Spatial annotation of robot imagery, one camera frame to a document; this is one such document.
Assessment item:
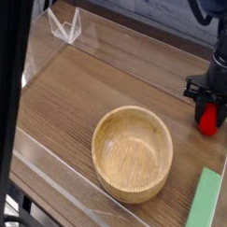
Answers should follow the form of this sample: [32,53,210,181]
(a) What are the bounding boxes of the red plush strawberry toy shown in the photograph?
[198,103,218,136]

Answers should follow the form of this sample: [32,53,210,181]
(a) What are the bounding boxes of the clear acrylic front wall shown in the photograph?
[10,128,151,227]

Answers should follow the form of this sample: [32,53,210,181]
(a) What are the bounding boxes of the black cable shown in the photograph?
[2,213,33,227]

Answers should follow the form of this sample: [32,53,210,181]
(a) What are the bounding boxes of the black foreground post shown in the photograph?
[0,0,34,227]

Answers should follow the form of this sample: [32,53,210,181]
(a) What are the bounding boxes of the black table clamp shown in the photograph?
[18,194,44,227]

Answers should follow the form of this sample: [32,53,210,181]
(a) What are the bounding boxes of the clear acrylic corner bracket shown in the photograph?
[48,8,82,44]

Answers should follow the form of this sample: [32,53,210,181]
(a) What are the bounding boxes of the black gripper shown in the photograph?
[184,59,227,128]

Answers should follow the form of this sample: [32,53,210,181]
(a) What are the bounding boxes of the wooden bowl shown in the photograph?
[92,106,174,205]

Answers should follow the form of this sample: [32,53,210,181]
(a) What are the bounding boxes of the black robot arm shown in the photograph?
[184,0,227,135]

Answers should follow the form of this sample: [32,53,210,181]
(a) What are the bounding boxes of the green tape strip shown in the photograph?
[185,167,221,227]

